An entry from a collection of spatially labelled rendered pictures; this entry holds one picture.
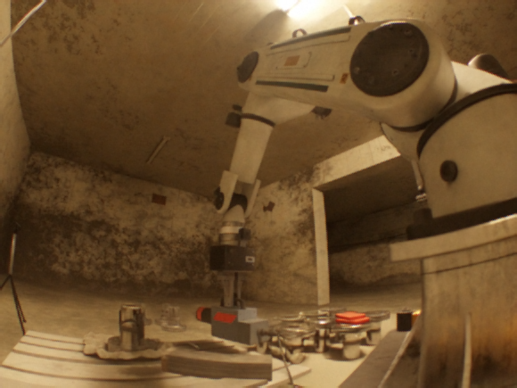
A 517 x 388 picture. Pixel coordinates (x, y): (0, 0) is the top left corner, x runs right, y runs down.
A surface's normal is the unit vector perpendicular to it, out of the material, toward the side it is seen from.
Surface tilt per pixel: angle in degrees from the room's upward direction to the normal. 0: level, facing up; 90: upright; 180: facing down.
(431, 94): 162
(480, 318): 90
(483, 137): 90
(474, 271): 90
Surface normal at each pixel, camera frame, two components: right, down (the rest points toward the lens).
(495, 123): -0.80, -0.21
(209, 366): -0.04, -0.35
